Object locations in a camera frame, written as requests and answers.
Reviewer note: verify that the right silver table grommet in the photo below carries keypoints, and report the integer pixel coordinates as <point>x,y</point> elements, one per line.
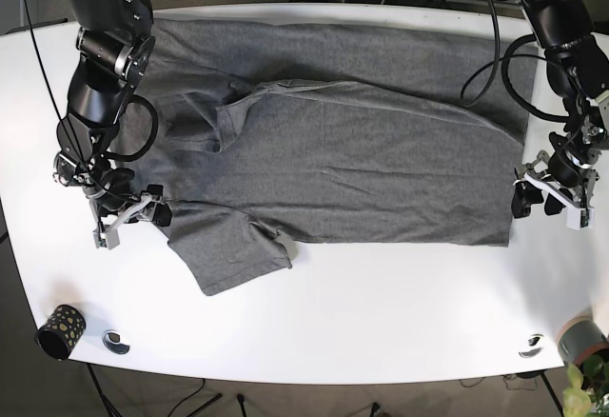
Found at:
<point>532,346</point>

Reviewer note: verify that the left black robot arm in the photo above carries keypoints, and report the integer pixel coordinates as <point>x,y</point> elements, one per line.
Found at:
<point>577,72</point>

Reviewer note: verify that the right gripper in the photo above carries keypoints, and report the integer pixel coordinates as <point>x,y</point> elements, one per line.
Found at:
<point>111,211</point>

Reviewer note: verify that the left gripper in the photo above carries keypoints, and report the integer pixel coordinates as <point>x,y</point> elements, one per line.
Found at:
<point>562,182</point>

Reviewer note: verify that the silver table grommet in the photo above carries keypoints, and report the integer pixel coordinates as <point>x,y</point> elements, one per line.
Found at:
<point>532,346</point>
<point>115,342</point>

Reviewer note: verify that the grey flower pot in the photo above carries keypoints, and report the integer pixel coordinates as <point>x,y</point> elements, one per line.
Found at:
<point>580,339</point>

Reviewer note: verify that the left silver table grommet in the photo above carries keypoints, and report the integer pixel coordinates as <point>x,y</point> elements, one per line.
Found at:
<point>115,342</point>

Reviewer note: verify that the green potted plant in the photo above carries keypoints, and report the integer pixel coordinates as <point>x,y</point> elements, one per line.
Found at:
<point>587,392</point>

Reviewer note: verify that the black gold-dotted cup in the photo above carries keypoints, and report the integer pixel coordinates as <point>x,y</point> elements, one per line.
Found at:
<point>58,336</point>

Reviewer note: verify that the grey heather T-shirt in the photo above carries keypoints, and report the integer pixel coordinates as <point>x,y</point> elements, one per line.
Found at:
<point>323,134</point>

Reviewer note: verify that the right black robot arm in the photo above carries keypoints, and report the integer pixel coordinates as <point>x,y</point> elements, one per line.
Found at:
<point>114,44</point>

